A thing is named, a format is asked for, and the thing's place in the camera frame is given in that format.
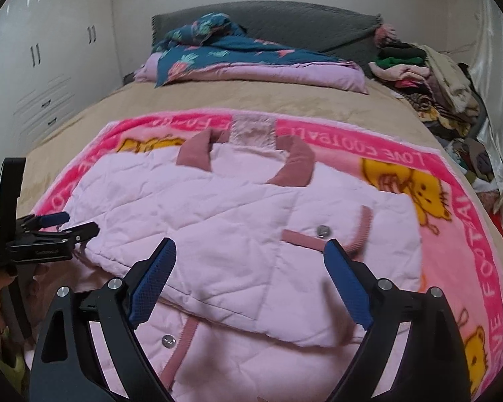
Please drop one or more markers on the grey headboard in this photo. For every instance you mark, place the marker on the grey headboard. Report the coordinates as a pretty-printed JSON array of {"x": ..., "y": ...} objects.
[{"x": 321, "y": 28}]

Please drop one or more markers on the red plastic bag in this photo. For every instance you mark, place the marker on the red plastic bag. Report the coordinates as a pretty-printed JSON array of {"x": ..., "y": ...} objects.
[{"x": 497, "y": 220}]

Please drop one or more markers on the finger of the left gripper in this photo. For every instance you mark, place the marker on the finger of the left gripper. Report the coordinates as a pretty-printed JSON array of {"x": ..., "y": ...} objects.
[
  {"x": 34, "y": 222},
  {"x": 79, "y": 234}
]

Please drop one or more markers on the pink bear fleece blanket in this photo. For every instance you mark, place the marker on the pink bear fleece blanket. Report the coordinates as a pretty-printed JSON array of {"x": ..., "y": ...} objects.
[{"x": 459, "y": 254}]

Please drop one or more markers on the pile of folded clothes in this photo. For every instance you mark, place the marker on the pile of folded clothes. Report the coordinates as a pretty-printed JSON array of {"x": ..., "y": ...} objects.
[{"x": 444, "y": 98}]

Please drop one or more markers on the white wardrobe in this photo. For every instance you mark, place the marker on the white wardrobe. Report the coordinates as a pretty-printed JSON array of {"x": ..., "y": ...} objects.
[{"x": 57, "y": 57}]

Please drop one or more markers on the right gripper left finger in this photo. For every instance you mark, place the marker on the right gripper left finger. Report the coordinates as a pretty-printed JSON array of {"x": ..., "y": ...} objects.
[{"x": 66, "y": 366}]

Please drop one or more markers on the pink quilted jacket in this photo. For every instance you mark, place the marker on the pink quilted jacket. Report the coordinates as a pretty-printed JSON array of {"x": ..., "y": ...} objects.
[{"x": 249, "y": 312}]

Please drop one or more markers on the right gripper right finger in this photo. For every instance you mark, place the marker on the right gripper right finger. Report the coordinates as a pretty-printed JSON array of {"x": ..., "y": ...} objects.
[{"x": 433, "y": 364}]

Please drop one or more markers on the beige bed cover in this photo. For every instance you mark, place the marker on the beige bed cover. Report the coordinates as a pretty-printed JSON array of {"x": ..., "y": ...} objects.
[{"x": 377, "y": 111}]

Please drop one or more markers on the blue floral pink quilt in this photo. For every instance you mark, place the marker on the blue floral pink quilt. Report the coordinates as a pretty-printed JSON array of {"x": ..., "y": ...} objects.
[{"x": 214, "y": 48}]

